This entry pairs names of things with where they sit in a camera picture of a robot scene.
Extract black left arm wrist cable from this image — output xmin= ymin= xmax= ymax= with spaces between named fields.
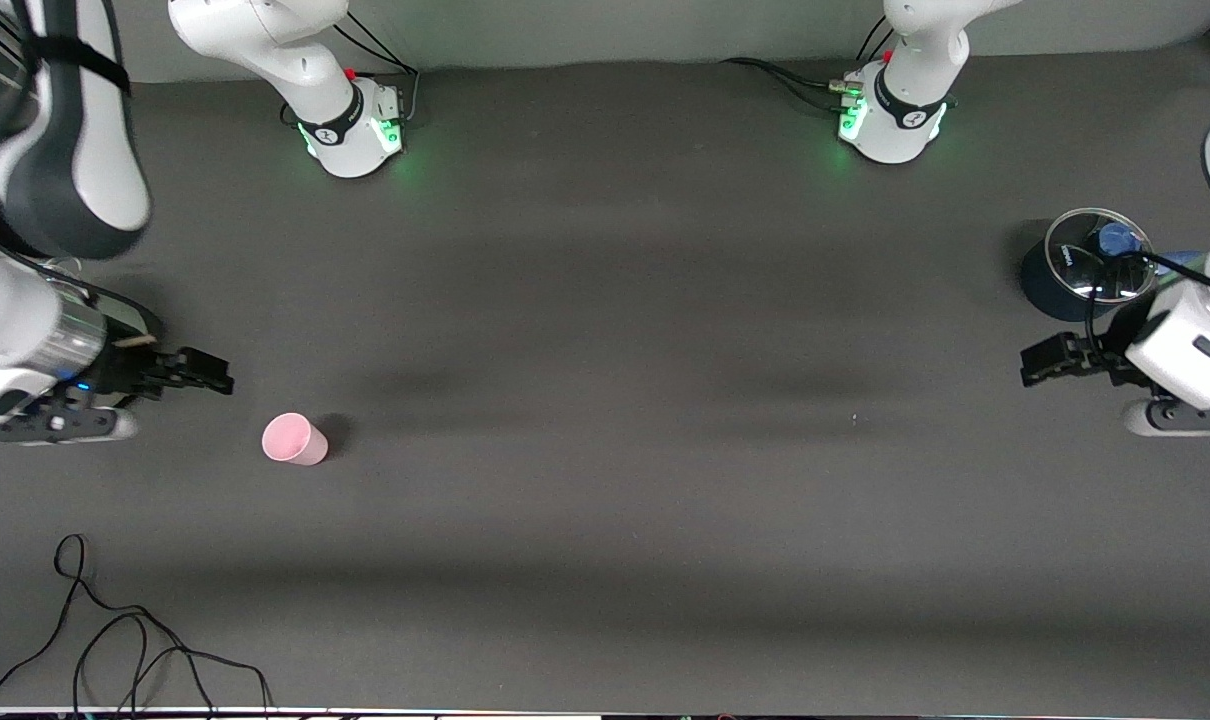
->
xmin=1085 ymin=250 xmax=1210 ymax=353

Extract black right arm wrist cable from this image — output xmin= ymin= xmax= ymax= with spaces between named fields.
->
xmin=25 ymin=257 xmax=167 ymax=347

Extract black arm base cables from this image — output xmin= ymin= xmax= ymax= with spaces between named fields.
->
xmin=281 ymin=8 xmax=422 ymax=127
xmin=720 ymin=18 xmax=901 ymax=113

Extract black right arm base cables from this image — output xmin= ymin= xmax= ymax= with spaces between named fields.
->
xmin=281 ymin=8 xmax=422 ymax=127

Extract glass lid with blue knob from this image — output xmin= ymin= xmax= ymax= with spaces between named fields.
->
xmin=1045 ymin=207 xmax=1159 ymax=304

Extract thin black loose cable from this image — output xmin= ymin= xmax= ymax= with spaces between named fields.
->
xmin=0 ymin=533 xmax=272 ymax=713

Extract pink plastic cup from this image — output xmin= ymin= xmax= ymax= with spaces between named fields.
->
xmin=262 ymin=412 xmax=330 ymax=467

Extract black arm wrist cable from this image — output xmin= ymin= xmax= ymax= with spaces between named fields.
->
xmin=25 ymin=257 xmax=167 ymax=347
xmin=1085 ymin=250 xmax=1210 ymax=353

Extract black left arm base cables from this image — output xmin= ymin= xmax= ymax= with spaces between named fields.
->
xmin=720 ymin=18 xmax=901 ymax=113

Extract dark blue saucepan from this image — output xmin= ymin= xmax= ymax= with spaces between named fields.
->
xmin=1021 ymin=207 xmax=1208 ymax=323

